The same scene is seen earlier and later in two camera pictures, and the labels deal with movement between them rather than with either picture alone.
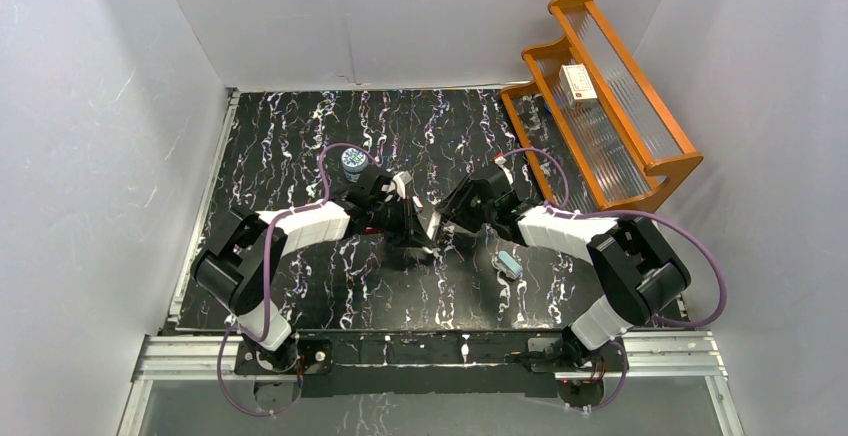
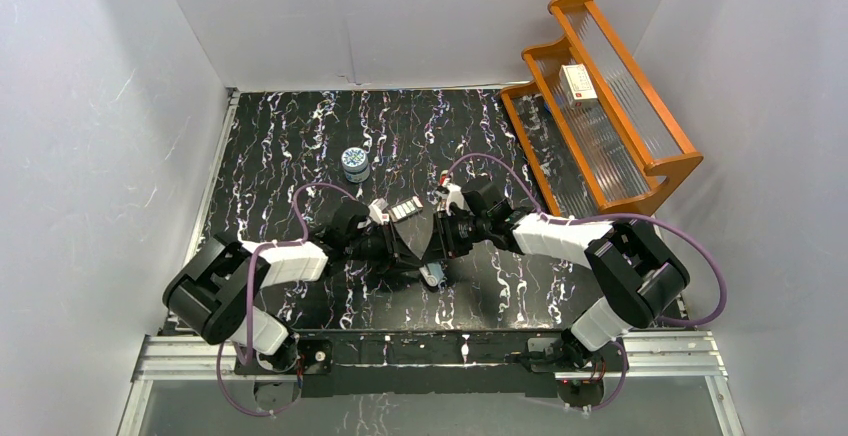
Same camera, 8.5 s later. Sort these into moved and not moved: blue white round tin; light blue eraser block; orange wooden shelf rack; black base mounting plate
Moved: light blue eraser block
Not moved: orange wooden shelf rack; black base mounting plate; blue white round tin
